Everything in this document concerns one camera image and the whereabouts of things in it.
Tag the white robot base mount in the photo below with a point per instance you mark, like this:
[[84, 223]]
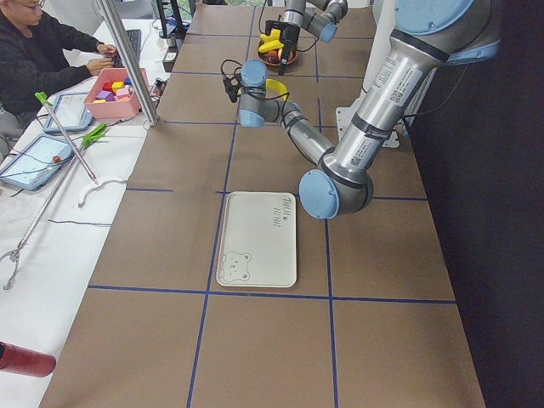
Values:
[[344, 116]]

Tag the white curved hook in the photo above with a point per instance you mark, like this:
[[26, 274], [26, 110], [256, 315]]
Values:
[[94, 187]]

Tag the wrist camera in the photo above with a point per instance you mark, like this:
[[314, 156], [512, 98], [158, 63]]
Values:
[[232, 85], [273, 28]]

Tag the near blue teach pendant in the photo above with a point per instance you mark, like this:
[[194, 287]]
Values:
[[37, 162]]

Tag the yellow banana middle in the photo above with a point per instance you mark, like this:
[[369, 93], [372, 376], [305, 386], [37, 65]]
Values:
[[270, 42]]

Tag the black labelled box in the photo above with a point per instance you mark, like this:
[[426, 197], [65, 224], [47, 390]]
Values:
[[169, 58]]

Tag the bright yellow banana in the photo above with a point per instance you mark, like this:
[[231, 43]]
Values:
[[278, 88]]

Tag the blue teach pendant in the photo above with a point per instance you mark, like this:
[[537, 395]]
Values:
[[37, 162], [72, 112]]

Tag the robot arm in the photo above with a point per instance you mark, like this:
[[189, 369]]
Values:
[[425, 35], [318, 18]]

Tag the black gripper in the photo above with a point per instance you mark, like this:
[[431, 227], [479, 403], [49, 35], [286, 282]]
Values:
[[290, 37]]

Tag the white bear tray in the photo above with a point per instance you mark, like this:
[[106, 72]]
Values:
[[258, 244]]

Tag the seated person black jacket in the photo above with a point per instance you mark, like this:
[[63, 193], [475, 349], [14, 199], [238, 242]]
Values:
[[40, 54]]

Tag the red bottle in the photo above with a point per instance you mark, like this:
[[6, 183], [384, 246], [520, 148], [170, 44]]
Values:
[[24, 361]]

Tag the pink storage box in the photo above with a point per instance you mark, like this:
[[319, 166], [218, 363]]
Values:
[[112, 95]]

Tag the far blue teach pendant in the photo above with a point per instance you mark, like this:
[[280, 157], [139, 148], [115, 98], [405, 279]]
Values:
[[72, 112]]

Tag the brown wicker basket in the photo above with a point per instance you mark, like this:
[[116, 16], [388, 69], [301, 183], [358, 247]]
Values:
[[272, 57]]

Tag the black keyboard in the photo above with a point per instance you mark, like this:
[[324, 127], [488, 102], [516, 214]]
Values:
[[134, 40]]

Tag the aluminium frame post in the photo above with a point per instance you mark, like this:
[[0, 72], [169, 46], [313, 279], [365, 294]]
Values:
[[117, 30]]

